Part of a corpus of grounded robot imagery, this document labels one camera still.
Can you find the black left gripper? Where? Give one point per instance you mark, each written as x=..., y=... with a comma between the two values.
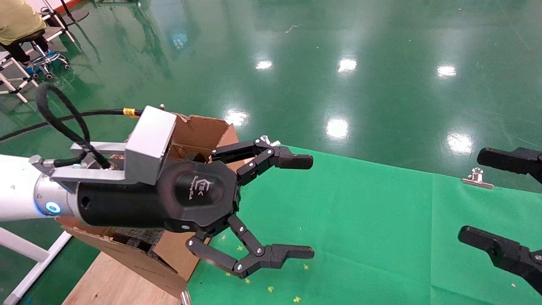
x=190, y=197

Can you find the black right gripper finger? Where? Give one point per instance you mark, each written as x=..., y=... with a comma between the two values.
x=504, y=252
x=508, y=161

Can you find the large open cardboard carton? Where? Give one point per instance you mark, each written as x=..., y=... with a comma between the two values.
x=173, y=254

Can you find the green cloth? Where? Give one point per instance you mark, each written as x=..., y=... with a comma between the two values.
x=381, y=237

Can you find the black floor stand base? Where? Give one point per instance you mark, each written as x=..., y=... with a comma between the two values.
x=78, y=16

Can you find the person on stool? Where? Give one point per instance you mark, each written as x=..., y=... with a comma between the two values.
x=19, y=94

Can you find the black stool with chrome base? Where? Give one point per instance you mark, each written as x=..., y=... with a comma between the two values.
x=31, y=36

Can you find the person in yellow shirt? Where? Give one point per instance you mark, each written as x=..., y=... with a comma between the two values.
x=17, y=19

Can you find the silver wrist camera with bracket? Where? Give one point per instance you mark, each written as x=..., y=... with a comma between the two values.
x=150, y=140

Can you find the white tubular stand frame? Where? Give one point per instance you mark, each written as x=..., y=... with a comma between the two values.
x=21, y=245

